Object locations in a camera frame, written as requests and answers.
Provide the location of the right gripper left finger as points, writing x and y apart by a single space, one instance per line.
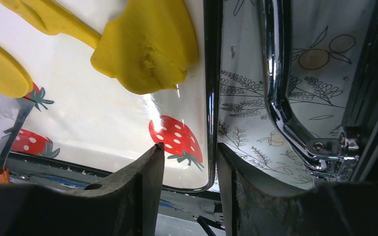
124 203

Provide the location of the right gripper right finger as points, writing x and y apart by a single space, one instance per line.
256 204

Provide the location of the strawberry print tray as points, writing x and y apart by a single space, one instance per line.
84 117

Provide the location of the yellow dough scrap strip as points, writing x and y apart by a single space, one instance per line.
149 47

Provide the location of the yellow dough lump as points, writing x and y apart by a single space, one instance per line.
15 81

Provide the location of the black foam-lined case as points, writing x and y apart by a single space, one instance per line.
352 156

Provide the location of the floral table mat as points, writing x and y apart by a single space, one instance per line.
247 114

